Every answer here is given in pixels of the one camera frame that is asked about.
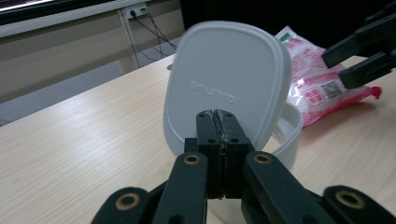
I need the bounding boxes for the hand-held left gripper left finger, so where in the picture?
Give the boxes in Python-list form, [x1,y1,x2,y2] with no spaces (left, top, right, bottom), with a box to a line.
[184,109,224,200]

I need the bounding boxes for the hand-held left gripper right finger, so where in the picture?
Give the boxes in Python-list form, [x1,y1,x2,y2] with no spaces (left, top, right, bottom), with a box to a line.
[214,108,256,200]

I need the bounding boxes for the pink and white plastic bag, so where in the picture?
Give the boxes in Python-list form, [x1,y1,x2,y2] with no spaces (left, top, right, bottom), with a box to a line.
[275,25,382,128]

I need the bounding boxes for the clear plastic jug with handle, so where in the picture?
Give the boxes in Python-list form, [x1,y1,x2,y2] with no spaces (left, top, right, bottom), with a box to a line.
[167,102,304,172]

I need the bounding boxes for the gray jug lid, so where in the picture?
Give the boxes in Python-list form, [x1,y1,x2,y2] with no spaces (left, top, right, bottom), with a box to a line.
[163,21,293,157]

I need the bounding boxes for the white power outlet strip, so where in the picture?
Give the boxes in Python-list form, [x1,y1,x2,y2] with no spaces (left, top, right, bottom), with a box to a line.
[122,3,148,20]

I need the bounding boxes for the black plugged power cables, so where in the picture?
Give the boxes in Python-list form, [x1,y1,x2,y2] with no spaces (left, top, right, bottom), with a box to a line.
[132,8,179,62]

